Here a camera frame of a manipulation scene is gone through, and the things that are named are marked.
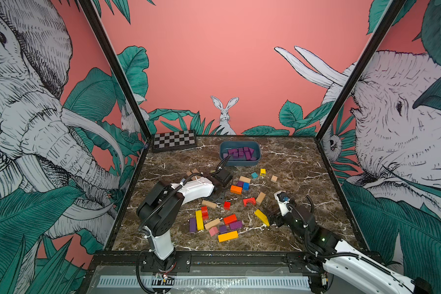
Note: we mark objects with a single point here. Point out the pink brick front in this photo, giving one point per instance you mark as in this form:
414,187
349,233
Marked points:
213,231

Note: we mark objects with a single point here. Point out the long yellow brick front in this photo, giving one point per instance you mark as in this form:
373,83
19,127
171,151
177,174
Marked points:
228,236

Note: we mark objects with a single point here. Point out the metal front rail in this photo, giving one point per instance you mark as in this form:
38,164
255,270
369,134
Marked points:
219,282

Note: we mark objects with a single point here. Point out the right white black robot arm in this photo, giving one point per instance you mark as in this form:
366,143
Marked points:
328,254

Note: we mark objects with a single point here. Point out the angled yellow brick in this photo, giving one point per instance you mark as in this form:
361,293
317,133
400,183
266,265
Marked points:
262,217

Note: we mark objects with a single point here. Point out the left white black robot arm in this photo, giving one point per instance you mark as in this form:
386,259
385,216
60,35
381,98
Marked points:
158,211

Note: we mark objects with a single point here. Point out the upright yellow brick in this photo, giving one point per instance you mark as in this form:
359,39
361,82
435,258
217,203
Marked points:
199,220

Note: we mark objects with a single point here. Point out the teal plastic storage bin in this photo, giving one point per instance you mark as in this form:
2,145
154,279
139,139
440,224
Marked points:
242,153

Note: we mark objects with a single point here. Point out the purple brick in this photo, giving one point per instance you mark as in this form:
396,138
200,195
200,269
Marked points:
236,225
249,154
193,225

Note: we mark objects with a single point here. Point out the natural wood brick upright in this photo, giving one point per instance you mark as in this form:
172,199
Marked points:
260,198

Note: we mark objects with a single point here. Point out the natural wood brick pair left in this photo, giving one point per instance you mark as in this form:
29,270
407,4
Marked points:
193,175

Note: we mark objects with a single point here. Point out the natural wood brick centre back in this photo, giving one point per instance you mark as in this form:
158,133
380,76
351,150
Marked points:
244,179

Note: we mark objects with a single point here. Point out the black white checkerboard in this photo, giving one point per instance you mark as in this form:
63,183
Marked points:
174,140

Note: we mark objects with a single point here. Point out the orange red brick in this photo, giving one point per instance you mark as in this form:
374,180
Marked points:
230,219

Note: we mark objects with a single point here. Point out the orange brick centre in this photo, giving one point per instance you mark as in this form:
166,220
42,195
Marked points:
236,189

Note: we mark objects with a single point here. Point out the natural wood brick front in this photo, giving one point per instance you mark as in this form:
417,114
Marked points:
212,224

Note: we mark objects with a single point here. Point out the red stacked brick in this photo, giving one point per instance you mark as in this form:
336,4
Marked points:
205,214

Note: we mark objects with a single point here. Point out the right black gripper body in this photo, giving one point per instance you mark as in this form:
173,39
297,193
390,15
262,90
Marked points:
288,221

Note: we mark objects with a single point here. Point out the red arch brick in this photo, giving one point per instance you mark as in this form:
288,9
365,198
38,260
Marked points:
249,201

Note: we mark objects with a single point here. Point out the natural wood brick middle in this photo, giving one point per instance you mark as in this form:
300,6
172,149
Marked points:
209,204

